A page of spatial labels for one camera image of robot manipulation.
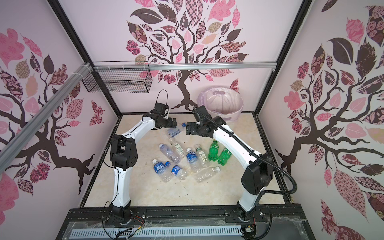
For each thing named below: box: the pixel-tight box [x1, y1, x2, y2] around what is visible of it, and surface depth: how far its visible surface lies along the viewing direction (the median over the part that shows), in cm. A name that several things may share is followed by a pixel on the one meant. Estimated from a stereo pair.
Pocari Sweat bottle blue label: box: [186, 147, 201, 173], surface depth 92 cm
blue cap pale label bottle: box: [167, 122, 186, 138], surface depth 106 cm
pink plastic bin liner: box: [197, 86, 244, 115], surface depth 100 cm
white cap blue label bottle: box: [152, 158, 172, 183], surface depth 87 cm
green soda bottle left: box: [208, 140, 219, 162], surface depth 95 cm
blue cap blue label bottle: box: [171, 165, 188, 180], surface depth 87 cm
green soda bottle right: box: [217, 148, 233, 166], surface depth 92 cm
